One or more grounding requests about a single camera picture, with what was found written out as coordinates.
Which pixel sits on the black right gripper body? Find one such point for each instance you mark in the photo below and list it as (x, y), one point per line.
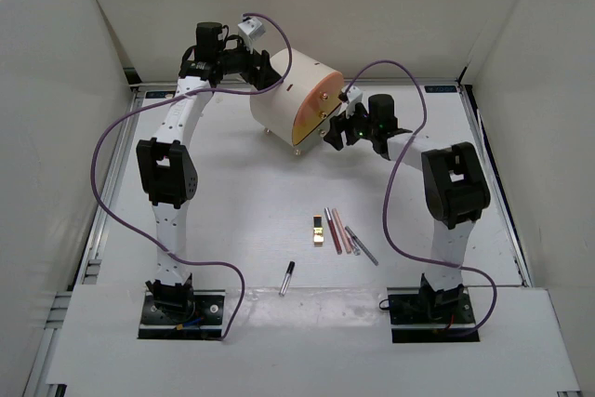
(356, 128)

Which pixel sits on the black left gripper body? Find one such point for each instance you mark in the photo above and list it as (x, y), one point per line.
(243, 63)

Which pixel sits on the orange plastic drawer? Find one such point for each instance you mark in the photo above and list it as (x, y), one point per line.
(317, 98)

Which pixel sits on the cream cylindrical organizer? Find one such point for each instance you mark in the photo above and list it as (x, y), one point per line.
(276, 110)

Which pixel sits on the pale pink lip pencil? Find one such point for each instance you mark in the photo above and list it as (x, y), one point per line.
(344, 237)

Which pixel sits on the grey patterned eyeliner pencil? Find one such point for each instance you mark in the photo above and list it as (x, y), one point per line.
(361, 245)

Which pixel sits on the gold black lipstick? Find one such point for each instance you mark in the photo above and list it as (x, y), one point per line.
(317, 230)

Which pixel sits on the clear mascara black cap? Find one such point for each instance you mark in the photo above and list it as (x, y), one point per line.
(287, 278)

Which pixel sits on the grey green bottom drawer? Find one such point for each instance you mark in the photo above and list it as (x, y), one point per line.
(312, 139)

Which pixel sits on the yellow drawer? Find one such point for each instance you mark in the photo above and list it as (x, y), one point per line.
(307, 118)

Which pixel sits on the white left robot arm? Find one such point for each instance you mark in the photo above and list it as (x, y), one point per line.
(166, 169)

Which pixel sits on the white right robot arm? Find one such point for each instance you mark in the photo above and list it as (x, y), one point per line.
(455, 188)

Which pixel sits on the dark logo sticker right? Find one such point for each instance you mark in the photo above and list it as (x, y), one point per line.
(441, 89)

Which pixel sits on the dark logo sticker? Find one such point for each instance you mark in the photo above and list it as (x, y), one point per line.
(159, 94)
(441, 89)

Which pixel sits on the dark logo sticker left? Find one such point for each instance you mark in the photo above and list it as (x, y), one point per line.
(159, 94)

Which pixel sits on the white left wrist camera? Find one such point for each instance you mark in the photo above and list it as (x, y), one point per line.
(250, 29)

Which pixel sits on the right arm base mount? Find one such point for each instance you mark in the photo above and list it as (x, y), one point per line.
(428, 316)

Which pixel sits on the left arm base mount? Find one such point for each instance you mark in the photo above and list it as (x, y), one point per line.
(200, 318)

